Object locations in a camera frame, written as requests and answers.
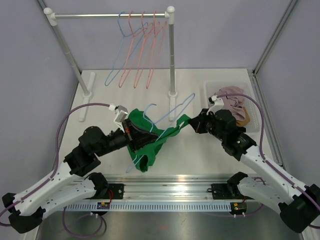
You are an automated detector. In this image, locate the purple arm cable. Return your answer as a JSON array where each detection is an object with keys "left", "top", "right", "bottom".
[
  {"left": 216, "top": 92, "right": 320, "bottom": 229},
  {"left": 0, "top": 101, "right": 112, "bottom": 226}
]

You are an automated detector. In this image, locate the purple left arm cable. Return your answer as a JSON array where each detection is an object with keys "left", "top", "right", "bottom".
[{"left": 0, "top": 101, "right": 112, "bottom": 226}]

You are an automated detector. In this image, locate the green tank top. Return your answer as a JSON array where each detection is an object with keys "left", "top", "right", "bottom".
[{"left": 127, "top": 108, "right": 191, "bottom": 173}]

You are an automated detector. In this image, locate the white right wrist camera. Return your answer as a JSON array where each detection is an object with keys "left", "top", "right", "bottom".
[{"left": 206, "top": 95, "right": 224, "bottom": 116}]

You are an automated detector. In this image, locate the brown tank top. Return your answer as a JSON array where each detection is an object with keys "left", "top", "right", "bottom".
[{"left": 236, "top": 107, "right": 251, "bottom": 127}]

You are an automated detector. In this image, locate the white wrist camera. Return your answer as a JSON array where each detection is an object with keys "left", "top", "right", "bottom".
[
  {"left": 206, "top": 95, "right": 224, "bottom": 116},
  {"left": 108, "top": 104, "right": 128, "bottom": 132}
]

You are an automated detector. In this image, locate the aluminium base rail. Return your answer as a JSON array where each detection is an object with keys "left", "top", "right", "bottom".
[{"left": 104, "top": 173, "right": 233, "bottom": 202}]

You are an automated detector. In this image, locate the pink hanger of white top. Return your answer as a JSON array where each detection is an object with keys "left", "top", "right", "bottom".
[{"left": 133, "top": 11, "right": 159, "bottom": 89}]

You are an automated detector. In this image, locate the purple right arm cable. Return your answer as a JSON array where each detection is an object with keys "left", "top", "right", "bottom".
[{"left": 216, "top": 92, "right": 320, "bottom": 229}]

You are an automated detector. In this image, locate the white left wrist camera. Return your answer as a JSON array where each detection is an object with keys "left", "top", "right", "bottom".
[{"left": 108, "top": 104, "right": 128, "bottom": 132}]

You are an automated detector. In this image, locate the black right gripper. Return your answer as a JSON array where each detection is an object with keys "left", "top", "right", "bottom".
[{"left": 188, "top": 108, "right": 226, "bottom": 142}]

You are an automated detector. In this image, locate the white plastic basket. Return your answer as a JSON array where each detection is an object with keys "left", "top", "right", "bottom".
[{"left": 203, "top": 80, "right": 261, "bottom": 136}]

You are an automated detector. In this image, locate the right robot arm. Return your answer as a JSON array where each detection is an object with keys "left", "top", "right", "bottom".
[{"left": 188, "top": 108, "right": 320, "bottom": 233}]

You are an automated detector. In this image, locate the pink hanger of black top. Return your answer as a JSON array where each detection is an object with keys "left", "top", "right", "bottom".
[{"left": 145, "top": 16, "right": 168, "bottom": 89}]

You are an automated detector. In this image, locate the white slotted cable duct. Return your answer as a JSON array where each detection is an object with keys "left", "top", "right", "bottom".
[{"left": 66, "top": 201, "right": 231, "bottom": 212}]

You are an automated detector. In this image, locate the silver white clothes rack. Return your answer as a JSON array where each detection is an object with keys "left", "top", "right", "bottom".
[{"left": 43, "top": 6, "right": 178, "bottom": 122}]

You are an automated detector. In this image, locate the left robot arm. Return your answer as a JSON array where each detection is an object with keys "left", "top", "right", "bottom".
[{"left": 2, "top": 119, "right": 159, "bottom": 234}]

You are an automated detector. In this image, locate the pink hanger of brown top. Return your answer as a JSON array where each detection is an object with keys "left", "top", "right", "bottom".
[{"left": 118, "top": 11, "right": 149, "bottom": 88}]

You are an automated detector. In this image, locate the blue hanger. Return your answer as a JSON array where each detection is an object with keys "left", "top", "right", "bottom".
[
  {"left": 104, "top": 11, "right": 141, "bottom": 87},
  {"left": 125, "top": 93, "right": 196, "bottom": 174}
]

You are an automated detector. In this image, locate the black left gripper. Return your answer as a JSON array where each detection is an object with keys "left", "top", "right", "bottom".
[{"left": 95, "top": 118, "right": 159, "bottom": 158}]

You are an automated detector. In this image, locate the mauve tank top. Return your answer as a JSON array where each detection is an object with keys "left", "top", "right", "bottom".
[{"left": 215, "top": 86, "right": 245, "bottom": 121}]

